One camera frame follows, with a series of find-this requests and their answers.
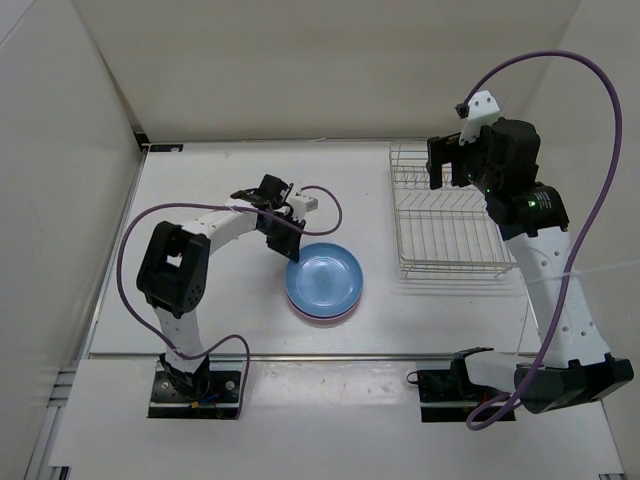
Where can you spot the blue plastic plate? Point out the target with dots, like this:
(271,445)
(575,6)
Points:
(327,280)

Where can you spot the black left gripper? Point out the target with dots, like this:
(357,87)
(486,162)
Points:
(290,247)

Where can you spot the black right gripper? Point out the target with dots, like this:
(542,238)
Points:
(448,150)

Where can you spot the pink plastic plate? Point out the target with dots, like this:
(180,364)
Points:
(306,316)

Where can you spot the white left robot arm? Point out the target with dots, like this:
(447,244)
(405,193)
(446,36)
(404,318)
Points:
(174,269)

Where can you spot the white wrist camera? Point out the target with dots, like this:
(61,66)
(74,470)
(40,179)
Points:
(480,110)
(300,205)

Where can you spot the aluminium front table rail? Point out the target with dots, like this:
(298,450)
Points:
(411,357)

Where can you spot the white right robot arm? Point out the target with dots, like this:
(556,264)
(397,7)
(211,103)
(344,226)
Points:
(577,366)

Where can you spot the chrome wire dish rack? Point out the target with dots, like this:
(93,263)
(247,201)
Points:
(443,231)

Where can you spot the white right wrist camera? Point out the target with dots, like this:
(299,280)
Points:
(480,110)

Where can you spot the white cable tie right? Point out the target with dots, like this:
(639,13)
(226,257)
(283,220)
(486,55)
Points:
(577,272)

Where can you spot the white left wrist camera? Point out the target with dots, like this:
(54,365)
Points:
(300,205)

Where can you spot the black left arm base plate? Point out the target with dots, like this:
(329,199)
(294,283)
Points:
(219,397)

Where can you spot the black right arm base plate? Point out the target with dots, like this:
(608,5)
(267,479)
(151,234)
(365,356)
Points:
(442,401)

